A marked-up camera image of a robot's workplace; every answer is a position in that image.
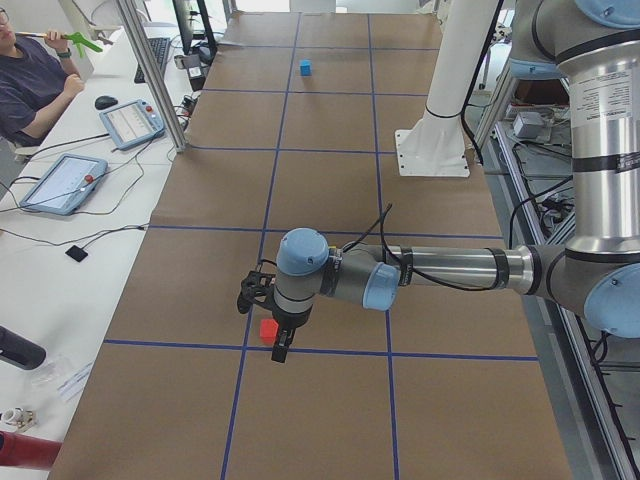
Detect grey power supply box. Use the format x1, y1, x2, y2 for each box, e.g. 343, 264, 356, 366
513, 111, 545, 140

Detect black thermos bottle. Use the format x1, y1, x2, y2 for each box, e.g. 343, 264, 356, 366
0, 327, 46, 370

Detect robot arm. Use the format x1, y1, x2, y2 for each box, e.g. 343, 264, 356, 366
267, 1, 639, 362

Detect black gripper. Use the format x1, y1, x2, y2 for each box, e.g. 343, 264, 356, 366
271, 307, 306, 363

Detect near teach pendant tablet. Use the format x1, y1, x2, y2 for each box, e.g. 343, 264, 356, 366
19, 153, 108, 216

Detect white camera mast with base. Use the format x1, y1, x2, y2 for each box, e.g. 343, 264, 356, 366
395, 0, 502, 178

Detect red bottle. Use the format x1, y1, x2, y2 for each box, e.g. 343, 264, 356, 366
1, 431, 62, 471

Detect small black square pad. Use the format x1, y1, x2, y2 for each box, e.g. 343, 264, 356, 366
65, 245, 88, 263

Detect red foam block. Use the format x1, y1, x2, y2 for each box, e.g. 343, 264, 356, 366
259, 318, 279, 346

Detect person in dark shirt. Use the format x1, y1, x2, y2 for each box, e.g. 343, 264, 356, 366
1, 10, 85, 147

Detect aluminium frame post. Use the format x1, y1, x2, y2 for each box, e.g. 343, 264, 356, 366
116, 0, 186, 153

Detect far teach pendant tablet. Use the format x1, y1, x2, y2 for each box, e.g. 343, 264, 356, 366
99, 99, 165, 150

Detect black keyboard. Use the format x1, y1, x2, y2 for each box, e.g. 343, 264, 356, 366
133, 37, 171, 84

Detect teach pendant tablet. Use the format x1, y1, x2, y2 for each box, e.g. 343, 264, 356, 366
99, 99, 165, 150
19, 153, 108, 216

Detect blue foam block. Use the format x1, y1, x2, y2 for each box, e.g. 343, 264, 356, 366
299, 59, 312, 77

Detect green handled grabber tool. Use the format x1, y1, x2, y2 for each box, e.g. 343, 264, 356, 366
16, 32, 103, 56

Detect black computer mouse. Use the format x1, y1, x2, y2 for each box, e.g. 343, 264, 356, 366
94, 95, 119, 111

